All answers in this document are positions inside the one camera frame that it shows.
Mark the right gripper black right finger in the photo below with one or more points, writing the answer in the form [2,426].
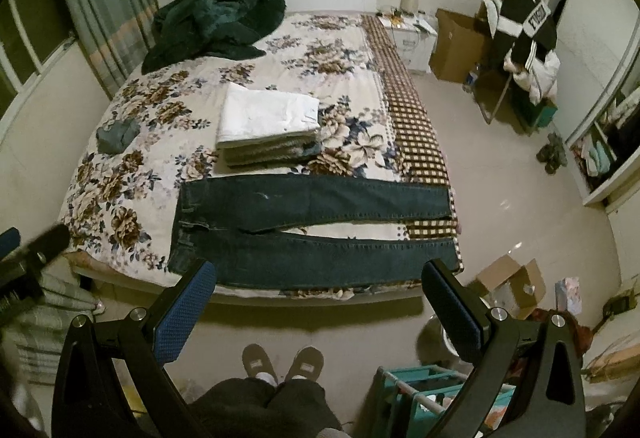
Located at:
[548,400]

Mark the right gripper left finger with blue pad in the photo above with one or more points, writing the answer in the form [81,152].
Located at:
[88,399]

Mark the dark blue denim jeans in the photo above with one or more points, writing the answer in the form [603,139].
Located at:
[297,232]

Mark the small open cardboard box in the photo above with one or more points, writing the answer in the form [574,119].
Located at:
[505,283]

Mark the plaid grey fabric stack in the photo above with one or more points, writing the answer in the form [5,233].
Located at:
[39,333]

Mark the floral bed blanket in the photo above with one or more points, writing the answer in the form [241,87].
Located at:
[175,125]

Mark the teal laundry basket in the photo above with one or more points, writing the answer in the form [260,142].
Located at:
[409,402]

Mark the small grey folded cloth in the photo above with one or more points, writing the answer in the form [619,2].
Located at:
[115,138]

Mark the black trousers of person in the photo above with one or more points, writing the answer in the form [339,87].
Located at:
[248,407]

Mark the left grey slipper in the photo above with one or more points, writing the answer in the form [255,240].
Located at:
[257,364]

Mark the grey slipper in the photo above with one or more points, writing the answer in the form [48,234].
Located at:
[257,364]
[307,365]

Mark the pair of shoes on floor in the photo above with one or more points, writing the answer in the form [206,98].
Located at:
[552,155]

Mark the right grey slipper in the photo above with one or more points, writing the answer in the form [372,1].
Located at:
[307,365]

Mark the brown checkered bed sheet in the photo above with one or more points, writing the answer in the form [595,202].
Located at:
[421,158]

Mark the folded white cloth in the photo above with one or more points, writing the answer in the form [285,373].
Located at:
[251,116]

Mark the chair piled with clothes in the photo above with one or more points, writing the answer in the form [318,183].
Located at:
[521,62]

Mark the folded grey fuzzy cloth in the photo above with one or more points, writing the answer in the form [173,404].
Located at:
[273,152]

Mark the dark green fleece blanket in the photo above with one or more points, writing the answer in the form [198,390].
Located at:
[229,29]

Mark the large brown cardboard box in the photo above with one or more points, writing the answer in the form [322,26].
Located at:
[463,42]

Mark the white wardrobe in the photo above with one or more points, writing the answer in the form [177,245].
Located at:
[598,97]

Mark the white nightstand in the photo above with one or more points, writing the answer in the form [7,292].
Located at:
[414,38]

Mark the white cylinder lamp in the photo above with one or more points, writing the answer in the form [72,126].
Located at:
[409,6]

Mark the window frame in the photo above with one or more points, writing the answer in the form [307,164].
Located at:
[22,68]

